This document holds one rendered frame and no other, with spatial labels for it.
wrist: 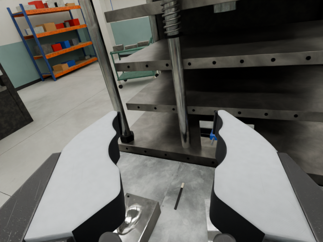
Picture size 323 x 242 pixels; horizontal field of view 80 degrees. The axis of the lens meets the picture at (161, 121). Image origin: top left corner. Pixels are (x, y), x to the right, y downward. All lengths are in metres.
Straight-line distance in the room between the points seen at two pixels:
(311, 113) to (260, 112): 0.19
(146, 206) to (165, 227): 0.10
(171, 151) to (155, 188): 0.29
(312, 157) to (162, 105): 0.78
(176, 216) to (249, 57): 0.71
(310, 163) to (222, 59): 0.63
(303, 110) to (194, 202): 0.61
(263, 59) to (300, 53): 0.12
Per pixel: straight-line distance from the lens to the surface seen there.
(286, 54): 0.92
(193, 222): 0.84
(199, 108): 1.04
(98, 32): 1.11
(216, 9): 1.18
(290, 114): 1.03
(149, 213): 0.80
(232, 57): 0.92
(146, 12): 1.04
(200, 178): 0.97
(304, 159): 1.17
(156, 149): 1.19
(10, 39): 7.72
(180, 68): 0.95
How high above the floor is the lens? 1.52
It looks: 30 degrees down
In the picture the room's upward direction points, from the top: 11 degrees counter-clockwise
